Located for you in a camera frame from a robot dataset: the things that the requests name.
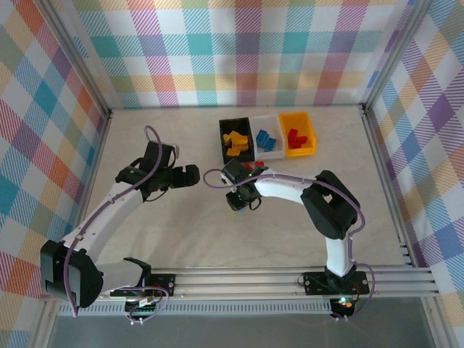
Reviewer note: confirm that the long yellow lego brick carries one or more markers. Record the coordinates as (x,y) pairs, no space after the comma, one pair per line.
(239,136)
(247,146)

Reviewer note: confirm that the long blue lego brick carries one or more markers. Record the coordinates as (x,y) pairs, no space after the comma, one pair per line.
(260,135)
(272,145)

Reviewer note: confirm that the small blue lego brick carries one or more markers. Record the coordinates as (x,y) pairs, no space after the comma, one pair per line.
(268,135)

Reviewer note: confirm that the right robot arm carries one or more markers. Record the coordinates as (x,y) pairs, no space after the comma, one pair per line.
(282,185)

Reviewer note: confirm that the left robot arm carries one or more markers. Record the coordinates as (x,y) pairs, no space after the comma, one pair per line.
(108,210)

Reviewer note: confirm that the long red lego brick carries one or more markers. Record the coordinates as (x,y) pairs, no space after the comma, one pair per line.
(248,166)

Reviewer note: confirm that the black plastic bin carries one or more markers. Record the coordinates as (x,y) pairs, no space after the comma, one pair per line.
(223,127)

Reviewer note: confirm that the white plastic bin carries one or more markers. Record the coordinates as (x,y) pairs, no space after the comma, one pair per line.
(270,121)

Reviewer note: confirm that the yellow plastic bin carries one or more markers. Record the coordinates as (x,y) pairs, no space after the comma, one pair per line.
(301,121)

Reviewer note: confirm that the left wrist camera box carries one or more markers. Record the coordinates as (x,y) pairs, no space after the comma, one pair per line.
(157,154)

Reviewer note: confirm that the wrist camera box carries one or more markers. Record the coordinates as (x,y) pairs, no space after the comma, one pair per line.
(233,172)
(157,154)

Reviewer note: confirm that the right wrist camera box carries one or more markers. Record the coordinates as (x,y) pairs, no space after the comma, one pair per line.
(233,172)

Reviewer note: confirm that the aluminium table side rail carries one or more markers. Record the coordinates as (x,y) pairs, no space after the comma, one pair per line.
(99,152)
(381,163)

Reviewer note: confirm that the wide aluminium mounting rail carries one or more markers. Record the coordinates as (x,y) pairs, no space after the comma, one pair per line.
(235,282)

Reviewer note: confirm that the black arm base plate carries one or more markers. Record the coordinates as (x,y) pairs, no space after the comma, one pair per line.
(165,282)
(313,282)

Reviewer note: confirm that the aluminium frame post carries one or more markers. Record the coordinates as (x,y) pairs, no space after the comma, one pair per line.
(395,54)
(74,54)

